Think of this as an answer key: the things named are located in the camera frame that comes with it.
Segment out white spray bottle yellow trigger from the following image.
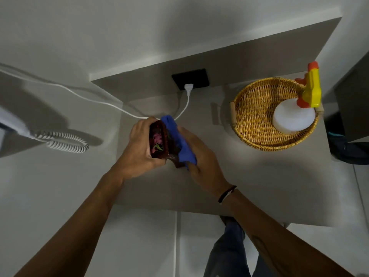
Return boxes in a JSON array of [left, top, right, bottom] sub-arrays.
[[272, 61, 322, 135]]

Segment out person's right forearm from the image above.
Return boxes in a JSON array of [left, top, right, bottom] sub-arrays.
[[220, 187, 356, 277]]

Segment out white power cable with plug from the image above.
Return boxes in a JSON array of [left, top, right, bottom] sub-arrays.
[[0, 63, 194, 121]]

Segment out person's right hand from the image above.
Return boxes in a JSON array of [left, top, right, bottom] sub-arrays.
[[177, 125, 234, 200]]

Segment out blue cleaning cloth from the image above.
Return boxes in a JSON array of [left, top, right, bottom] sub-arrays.
[[160, 115, 198, 171]]

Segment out black wall socket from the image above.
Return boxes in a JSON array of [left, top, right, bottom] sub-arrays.
[[171, 68, 210, 91]]

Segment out dark red floral pouch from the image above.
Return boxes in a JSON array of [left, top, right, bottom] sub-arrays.
[[149, 119, 185, 169]]

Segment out black wristband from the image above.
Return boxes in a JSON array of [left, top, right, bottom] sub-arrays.
[[218, 185, 238, 205]]

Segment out person's legs in blue jeans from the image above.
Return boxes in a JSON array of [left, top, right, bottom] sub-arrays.
[[203, 216, 278, 277]]

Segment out round wicker basket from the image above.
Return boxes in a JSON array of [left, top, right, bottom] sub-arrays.
[[229, 77, 324, 152]]

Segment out dark bag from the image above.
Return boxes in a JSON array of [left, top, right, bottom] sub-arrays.
[[327, 131, 369, 165]]

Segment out dark grey cabinet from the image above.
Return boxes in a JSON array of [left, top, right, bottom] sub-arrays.
[[334, 51, 369, 143]]

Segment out person's left forearm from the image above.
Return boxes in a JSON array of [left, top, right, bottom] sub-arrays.
[[14, 166, 126, 277]]

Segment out white coiled cord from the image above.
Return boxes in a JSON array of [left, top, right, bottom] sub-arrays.
[[31, 130, 89, 154]]

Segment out person's left hand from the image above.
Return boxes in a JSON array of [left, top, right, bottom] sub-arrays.
[[115, 117, 167, 182]]

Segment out white handheld appliance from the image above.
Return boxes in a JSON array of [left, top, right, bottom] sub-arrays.
[[0, 105, 37, 140]]

